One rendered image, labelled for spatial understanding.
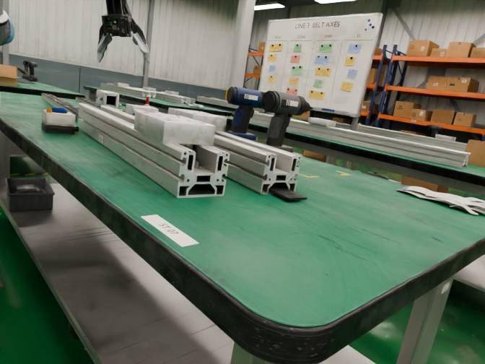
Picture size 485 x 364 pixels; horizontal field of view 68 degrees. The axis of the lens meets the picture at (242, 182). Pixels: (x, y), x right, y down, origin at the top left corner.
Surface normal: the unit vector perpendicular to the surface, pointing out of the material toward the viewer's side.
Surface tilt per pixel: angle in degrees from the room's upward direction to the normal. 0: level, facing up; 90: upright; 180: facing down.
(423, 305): 90
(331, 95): 90
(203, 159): 90
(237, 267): 0
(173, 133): 90
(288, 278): 0
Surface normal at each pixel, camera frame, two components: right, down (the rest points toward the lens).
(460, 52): -0.68, 0.08
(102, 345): 0.15, -0.96
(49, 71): 0.66, 0.27
